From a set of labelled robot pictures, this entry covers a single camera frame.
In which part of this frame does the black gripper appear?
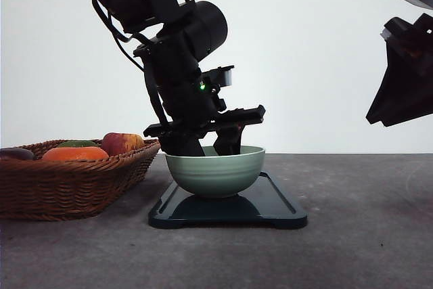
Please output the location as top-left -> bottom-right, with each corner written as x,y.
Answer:
134,29 -> 266,156
365,14 -> 433,127

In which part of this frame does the green ceramic bowl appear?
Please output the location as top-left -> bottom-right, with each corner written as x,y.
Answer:
165,146 -> 266,198

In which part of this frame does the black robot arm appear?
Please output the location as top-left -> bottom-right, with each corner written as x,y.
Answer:
101,0 -> 266,156

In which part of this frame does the brown wicker basket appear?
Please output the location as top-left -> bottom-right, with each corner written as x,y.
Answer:
0,139 -> 161,221

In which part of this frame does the dark rectangular tray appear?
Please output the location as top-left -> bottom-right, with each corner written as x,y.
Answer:
148,171 -> 308,229

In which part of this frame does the red yellow apple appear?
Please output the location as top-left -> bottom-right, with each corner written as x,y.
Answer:
101,133 -> 144,156

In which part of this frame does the green avocado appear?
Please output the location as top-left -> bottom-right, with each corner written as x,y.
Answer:
58,140 -> 100,148

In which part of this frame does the orange fruit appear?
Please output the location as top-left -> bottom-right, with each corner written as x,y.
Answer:
43,147 -> 109,161

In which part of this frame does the dark red apple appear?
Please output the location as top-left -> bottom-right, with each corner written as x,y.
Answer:
0,148 -> 33,160

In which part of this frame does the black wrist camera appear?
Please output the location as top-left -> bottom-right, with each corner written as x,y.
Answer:
200,65 -> 235,93

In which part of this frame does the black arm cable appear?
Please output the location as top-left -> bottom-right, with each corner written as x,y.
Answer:
93,0 -> 154,71

